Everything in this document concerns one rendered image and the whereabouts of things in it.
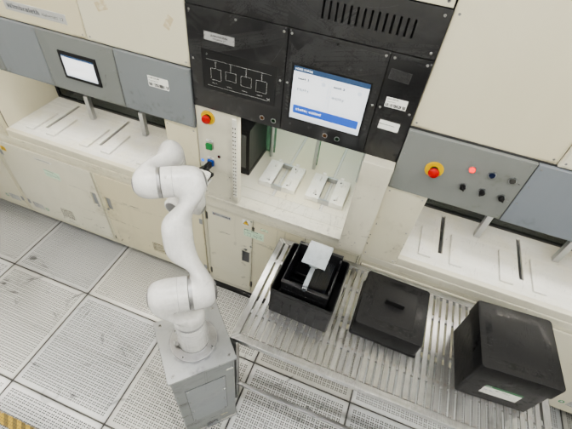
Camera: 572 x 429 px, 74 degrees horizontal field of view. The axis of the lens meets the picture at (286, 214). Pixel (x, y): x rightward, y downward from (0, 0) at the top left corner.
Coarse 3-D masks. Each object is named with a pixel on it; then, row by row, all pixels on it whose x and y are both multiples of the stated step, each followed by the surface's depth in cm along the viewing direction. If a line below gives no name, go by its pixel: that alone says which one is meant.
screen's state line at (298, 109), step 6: (294, 108) 146; (300, 108) 145; (306, 108) 144; (306, 114) 146; (312, 114) 145; (318, 114) 144; (324, 114) 143; (330, 114) 142; (324, 120) 145; (330, 120) 144; (336, 120) 143; (342, 120) 142; (348, 120) 141; (348, 126) 143; (354, 126) 142
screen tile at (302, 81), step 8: (296, 80) 138; (304, 80) 137; (312, 80) 136; (320, 80) 135; (312, 88) 138; (320, 88) 137; (328, 88) 136; (296, 96) 142; (304, 96) 141; (312, 96) 140; (320, 96) 139; (312, 104) 142; (320, 104) 141
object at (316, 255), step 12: (300, 252) 172; (312, 252) 153; (324, 252) 153; (300, 264) 177; (312, 264) 149; (324, 264) 149; (336, 264) 168; (288, 276) 166; (336, 276) 166; (288, 288) 158; (300, 288) 152; (312, 300) 157; (324, 300) 153
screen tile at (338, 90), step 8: (336, 88) 135; (344, 88) 134; (344, 96) 136; (352, 96) 135; (336, 104) 139; (344, 104) 138; (360, 104) 135; (336, 112) 141; (344, 112) 140; (352, 112) 139; (360, 112) 138
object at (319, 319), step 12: (288, 264) 180; (348, 264) 170; (276, 276) 162; (300, 276) 182; (276, 288) 170; (336, 288) 180; (276, 300) 162; (288, 300) 158; (300, 300) 154; (336, 300) 156; (288, 312) 165; (300, 312) 161; (312, 312) 157; (324, 312) 153; (312, 324) 163; (324, 324) 160
